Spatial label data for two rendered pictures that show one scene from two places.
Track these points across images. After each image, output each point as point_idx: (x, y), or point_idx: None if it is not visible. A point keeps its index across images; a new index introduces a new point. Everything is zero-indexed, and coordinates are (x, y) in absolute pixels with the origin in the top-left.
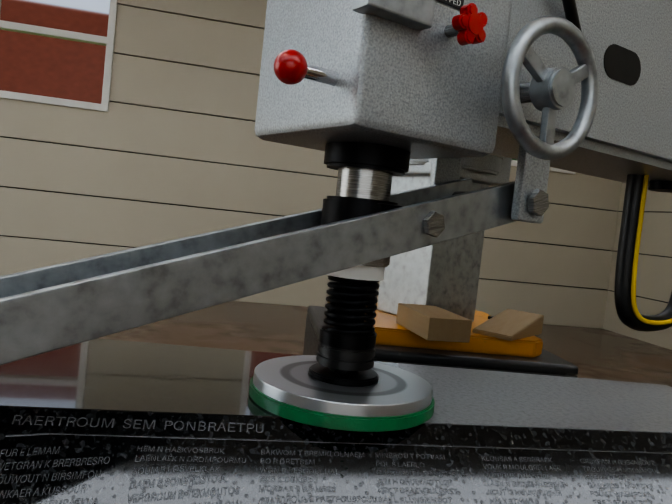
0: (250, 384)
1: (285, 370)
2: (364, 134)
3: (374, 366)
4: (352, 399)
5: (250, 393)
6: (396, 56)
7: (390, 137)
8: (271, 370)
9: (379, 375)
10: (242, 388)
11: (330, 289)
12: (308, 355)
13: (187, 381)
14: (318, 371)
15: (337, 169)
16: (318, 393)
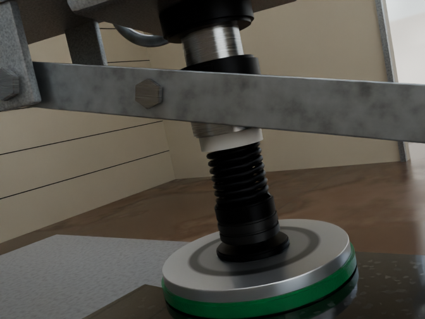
0: (346, 266)
1: (299, 256)
2: (277, 4)
3: (183, 265)
4: (297, 223)
5: (351, 269)
6: None
7: (261, 10)
8: (316, 256)
9: (212, 250)
10: (345, 291)
11: (255, 157)
12: (217, 288)
13: (413, 310)
14: (281, 239)
15: (214, 24)
16: (315, 227)
